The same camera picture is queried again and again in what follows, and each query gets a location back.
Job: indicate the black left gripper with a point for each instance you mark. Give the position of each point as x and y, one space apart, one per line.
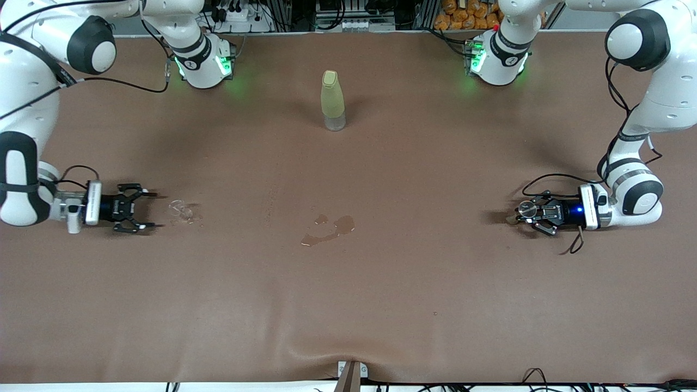
561 213

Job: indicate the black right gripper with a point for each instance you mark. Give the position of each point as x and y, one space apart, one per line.
112 207

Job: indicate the clear glass measuring beaker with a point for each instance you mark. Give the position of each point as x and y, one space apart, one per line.
181 209

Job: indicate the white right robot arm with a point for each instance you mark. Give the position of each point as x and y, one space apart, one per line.
22 109

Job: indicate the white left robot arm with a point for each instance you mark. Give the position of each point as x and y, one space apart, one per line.
653 81

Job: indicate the green shaker bottle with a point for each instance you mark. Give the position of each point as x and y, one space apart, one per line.
332 98

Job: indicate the small spilled liquid puddle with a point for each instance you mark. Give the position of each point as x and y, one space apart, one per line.
198 209

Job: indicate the large spilled liquid puddle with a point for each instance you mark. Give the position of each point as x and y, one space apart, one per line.
344 223

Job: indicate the orange snack bags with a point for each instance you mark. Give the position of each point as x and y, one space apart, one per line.
468 13

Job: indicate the brown table mat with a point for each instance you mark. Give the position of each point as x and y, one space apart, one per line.
348 316

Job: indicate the white power strip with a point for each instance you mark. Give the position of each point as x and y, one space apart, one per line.
245 13

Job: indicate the white terminal strip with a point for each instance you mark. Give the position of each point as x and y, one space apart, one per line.
367 25

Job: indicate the black electronics box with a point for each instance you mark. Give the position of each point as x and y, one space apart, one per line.
354 8

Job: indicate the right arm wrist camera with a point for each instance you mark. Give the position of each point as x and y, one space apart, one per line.
93 202

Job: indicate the wooden camera stand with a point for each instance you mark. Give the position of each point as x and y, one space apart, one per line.
348 378

